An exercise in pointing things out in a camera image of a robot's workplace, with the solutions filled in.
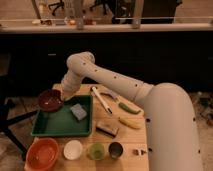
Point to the black office chair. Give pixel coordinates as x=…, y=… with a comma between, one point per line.
x=5, y=106

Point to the orange bowl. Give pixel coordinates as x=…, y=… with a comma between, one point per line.
x=42, y=154

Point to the wooden block brush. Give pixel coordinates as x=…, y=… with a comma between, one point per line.
x=107, y=128

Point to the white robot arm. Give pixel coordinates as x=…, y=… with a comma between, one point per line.
x=171, y=128

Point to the metal fork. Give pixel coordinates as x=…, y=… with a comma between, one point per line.
x=138, y=152

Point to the small metal cup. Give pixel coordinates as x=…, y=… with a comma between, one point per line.
x=115, y=150

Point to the grey blue sponge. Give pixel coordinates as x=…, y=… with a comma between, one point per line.
x=78, y=111

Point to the dark red bowl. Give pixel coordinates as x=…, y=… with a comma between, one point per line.
x=50, y=100

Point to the green plastic tray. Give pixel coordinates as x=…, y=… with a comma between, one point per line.
x=63, y=123

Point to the long counter shelf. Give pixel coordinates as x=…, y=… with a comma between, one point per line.
x=34, y=26

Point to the small green cup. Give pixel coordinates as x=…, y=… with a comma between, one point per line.
x=96, y=151

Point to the yellow banana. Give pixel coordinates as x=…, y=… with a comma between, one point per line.
x=129, y=123

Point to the grey metal spatula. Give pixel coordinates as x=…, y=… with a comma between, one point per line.
x=110, y=93

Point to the white handled knife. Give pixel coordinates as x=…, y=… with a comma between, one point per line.
x=102, y=101

